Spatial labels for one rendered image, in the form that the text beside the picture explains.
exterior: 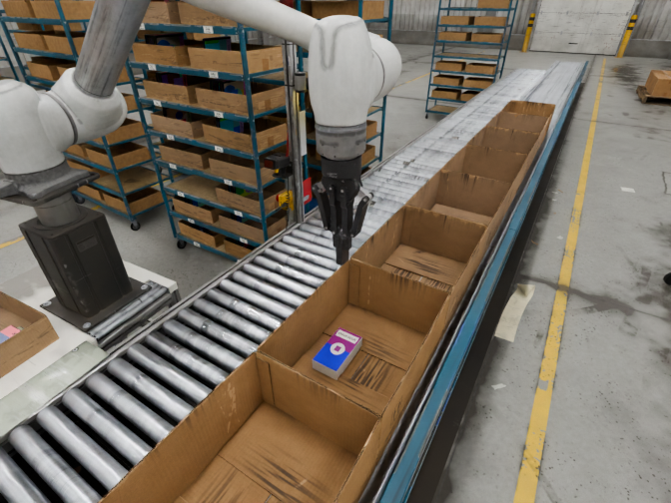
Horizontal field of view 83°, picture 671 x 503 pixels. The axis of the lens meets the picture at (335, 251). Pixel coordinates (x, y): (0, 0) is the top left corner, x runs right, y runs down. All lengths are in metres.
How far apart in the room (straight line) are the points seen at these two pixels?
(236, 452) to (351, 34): 0.79
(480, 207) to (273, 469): 1.28
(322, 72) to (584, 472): 1.90
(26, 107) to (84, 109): 0.14
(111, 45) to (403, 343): 1.07
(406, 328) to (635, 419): 1.53
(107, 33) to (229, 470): 1.04
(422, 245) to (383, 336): 0.47
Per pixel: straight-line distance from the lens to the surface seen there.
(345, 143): 0.66
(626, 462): 2.24
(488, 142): 2.45
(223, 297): 1.44
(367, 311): 1.13
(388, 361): 1.00
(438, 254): 1.40
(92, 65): 1.28
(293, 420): 0.91
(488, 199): 1.70
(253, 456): 0.88
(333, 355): 0.97
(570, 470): 2.09
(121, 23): 1.18
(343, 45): 0.63
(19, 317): 1.68
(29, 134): 1.32
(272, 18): 0.82
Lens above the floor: 1.65
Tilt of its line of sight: 34 degrees down
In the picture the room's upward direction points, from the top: straight up
